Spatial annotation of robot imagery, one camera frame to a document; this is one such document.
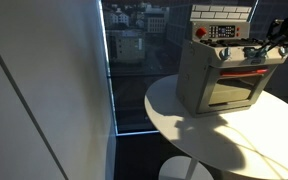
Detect blue stove knob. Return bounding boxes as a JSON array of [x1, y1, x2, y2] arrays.
[[257, 49, 268, 58], [279, 47, 288, 57], [243, 47, 257, 58], [219, 47, 231, 60]]

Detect black stove control panel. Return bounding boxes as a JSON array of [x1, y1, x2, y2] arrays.
[[209, 26, 235, 38]]

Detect black stove burner grate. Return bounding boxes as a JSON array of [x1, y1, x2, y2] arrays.
[[200, 38, 264, 47]]

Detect grey toy stove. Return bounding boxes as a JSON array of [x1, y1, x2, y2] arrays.
[[176, 5, 288, 116]]

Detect red round stove button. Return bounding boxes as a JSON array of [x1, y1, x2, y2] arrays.
[[195, 27, 207, 38]]

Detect round white table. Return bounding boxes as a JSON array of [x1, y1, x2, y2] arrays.
[[144, 75, 288, 180]]

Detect white round table base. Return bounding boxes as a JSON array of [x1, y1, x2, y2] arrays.
[[158, 156, 214, 180]]

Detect red oven door handle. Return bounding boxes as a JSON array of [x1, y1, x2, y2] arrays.
[[220, 69, 268, 77]]

